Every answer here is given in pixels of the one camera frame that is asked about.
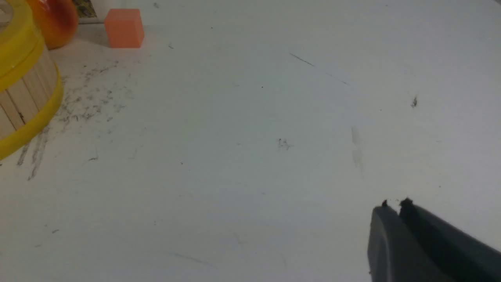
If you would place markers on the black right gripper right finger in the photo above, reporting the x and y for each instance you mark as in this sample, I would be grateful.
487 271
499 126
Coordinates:
455 253

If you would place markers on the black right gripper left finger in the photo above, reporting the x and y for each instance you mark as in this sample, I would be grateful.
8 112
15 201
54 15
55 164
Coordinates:
394 255

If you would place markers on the yellow bamboo steamer base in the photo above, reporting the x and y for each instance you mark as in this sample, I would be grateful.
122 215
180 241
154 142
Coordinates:
28 105

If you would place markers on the orange foam cube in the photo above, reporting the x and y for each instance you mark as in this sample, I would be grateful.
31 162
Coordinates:
124 28

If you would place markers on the white tray with green items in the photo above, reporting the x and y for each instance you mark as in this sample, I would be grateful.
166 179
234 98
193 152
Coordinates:
86 12

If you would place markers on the orange red toy peach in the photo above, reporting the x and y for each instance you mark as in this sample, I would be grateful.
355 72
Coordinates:
57 19

